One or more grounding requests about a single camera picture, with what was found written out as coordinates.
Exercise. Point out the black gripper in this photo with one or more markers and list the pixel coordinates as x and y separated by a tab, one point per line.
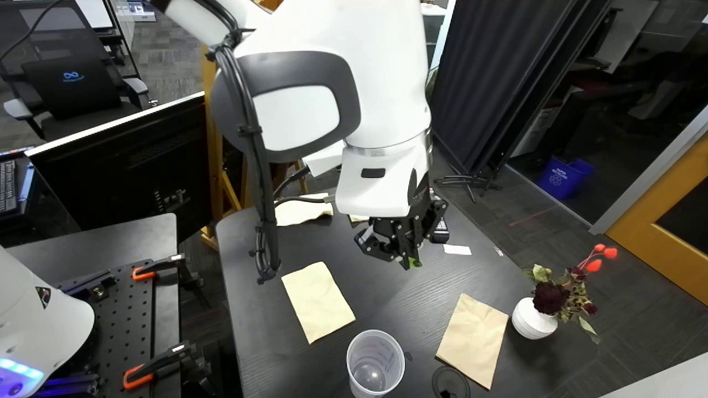
389	234

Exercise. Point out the green pen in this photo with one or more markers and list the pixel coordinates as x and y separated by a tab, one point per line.
414	261

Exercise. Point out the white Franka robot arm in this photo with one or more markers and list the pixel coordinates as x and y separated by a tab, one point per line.
369	73

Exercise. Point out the clear plastic cup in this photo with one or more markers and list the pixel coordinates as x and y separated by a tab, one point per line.
378	366

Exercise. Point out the white label strip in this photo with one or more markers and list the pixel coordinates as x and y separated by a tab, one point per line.
457	250

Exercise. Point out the small white paper piece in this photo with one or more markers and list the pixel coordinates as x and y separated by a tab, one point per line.
359	218

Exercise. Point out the brown paper bag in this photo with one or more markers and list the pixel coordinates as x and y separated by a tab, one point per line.
473	339

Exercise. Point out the flat beige paper napkin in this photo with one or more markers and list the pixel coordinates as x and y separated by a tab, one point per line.
317	302

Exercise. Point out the white round vase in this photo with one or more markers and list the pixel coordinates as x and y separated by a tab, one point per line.
533	321

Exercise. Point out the dark red flower bouquet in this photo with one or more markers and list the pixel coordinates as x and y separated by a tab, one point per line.
568	289

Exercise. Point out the blue plastic bin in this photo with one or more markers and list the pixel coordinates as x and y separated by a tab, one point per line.
565	179

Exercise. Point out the black curtain panel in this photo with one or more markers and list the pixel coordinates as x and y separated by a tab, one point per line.
517	73

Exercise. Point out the yellow wooden door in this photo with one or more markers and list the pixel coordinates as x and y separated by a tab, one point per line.
664	221

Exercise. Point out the orange black spring clamp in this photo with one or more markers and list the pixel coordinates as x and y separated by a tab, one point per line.
158	268
158	368

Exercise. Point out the black perforated mounting board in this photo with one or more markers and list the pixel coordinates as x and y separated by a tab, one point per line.
126	323

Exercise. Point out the black desk partition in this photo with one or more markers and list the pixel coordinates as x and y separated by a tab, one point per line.
111	168

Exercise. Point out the black office chair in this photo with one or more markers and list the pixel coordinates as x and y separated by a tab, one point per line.
74	80

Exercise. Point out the dark keyboard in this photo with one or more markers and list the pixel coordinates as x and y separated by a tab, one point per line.
14	183

